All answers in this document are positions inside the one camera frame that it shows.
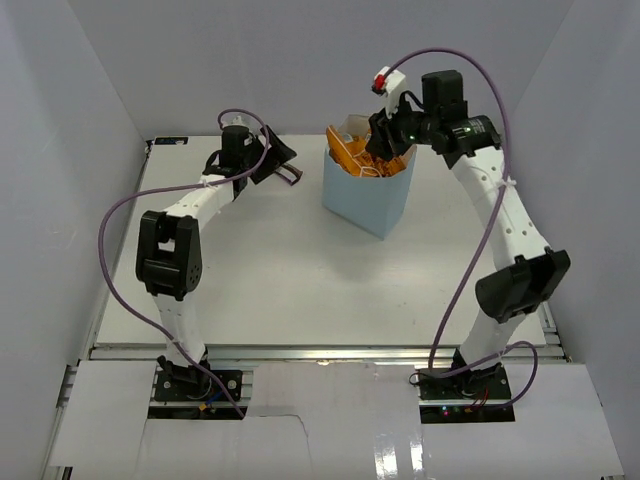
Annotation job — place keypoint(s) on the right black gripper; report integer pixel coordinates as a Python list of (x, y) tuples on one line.
[(380, 143)]

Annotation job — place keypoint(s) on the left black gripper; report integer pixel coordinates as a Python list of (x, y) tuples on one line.
[(274, 156)]

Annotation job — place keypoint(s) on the brown chocolate bar wrapper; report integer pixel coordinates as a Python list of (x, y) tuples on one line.
[(289, 173)]

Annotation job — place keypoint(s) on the orange chips bag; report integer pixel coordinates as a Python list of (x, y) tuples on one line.
[(349, 152)]

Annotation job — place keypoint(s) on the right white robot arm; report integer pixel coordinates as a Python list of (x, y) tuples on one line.
[(527, 269)]

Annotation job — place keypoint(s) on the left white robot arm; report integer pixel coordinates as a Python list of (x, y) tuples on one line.
[(169, 253)]

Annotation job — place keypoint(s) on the light blue paper bag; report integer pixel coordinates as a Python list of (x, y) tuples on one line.
[(375, 205)]

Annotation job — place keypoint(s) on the left corner label sticker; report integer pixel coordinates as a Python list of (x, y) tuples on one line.
[(171, 140)]

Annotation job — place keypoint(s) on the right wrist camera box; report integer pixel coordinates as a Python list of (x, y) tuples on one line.
[(390, 84)]

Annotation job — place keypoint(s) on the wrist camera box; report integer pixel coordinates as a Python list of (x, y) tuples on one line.
[(390, 84), (240, 120)]

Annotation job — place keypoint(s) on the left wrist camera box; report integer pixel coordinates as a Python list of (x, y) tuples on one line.
[(240, 120)]

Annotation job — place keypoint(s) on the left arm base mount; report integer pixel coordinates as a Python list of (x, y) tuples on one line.
[(174, 399)]

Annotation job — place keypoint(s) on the aluminium table frame rail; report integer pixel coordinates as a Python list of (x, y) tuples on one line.
[(254, 353)]

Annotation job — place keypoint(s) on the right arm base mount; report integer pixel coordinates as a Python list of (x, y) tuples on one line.
[(467, 399)]

